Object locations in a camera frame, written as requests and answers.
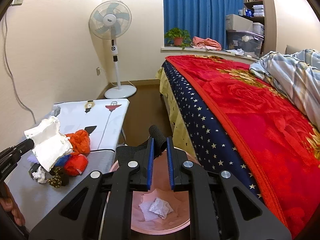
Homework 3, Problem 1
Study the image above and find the grey white printed table cover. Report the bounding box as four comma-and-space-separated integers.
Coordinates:
6, 99, 130, 230

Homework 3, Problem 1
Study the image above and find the red plastic bag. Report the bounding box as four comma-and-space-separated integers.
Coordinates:
63, 154, 88, 177

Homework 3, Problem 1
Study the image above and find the yellow star bed sheet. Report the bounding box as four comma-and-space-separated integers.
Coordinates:
156, 67, 196, 159

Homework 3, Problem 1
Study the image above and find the pink trash bin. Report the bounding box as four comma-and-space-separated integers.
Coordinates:
107, 144, 201, 236

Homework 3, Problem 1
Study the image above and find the grey wall cable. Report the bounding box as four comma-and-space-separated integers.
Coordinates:
1, 12, 38, 126

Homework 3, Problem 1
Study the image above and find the dark plastic storage bin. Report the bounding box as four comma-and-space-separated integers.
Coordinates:
227, 30, 264, 59

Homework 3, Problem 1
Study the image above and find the red floral blanket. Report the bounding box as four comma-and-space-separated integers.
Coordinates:
165, 55, 319, 239

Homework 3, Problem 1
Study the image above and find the small white tissue ball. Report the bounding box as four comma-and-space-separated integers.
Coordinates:
31, 166, 47, 184

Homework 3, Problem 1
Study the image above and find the white paper sheet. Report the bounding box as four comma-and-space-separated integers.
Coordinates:
150, 197, 174, 219

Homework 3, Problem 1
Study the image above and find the left hand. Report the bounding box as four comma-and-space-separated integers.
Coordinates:
1, 182, 25, 226

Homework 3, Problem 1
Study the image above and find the pink folded cloth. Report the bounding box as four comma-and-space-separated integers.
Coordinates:
192, 36, 222, 51

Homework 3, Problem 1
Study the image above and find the orange plastic bag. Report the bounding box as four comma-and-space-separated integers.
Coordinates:
66, 129, 91, 155

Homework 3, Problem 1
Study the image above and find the plaid blue grey duvet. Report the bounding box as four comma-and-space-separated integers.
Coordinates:
249, 49, 319, 128

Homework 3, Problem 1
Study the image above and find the navy star bed cover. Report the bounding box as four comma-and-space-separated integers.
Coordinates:
161, 61, 263, 201

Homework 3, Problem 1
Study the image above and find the black rubber strap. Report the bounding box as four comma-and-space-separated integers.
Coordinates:
115, 125, 169, 170

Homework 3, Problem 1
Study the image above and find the white foam net sleeve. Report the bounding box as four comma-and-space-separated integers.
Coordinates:
139, 202, 159, 222

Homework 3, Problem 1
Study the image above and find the black floral scrunchie cloth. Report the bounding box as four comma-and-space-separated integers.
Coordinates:
47, 166, 69, 189

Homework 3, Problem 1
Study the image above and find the wooden bookshelf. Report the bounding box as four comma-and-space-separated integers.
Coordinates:
244, 0, 277, 55

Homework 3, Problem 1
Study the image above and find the blue plastic bag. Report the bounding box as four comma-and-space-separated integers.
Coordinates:
54, 154, 72, 167

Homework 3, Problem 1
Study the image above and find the white standing fan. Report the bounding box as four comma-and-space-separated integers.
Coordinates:
88, 1, 137, 99

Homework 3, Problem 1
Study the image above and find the white plastic container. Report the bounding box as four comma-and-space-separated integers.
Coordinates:
253, 22, 265, 36

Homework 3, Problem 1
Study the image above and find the blue curtain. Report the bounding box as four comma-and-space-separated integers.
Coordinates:
163, 0, 244, 49

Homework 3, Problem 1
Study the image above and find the white paper wrapper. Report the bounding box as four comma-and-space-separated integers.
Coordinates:
24, 116, 73, 172

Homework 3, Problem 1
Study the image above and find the grey cardboard box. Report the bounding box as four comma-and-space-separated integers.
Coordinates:
226, 14, 253, 32

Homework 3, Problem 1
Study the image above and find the black flat card package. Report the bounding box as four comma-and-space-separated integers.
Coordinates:
28, 163, 40, 179

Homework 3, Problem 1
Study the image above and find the potted green plant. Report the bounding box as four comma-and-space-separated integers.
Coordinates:
164, 27, 191, 48

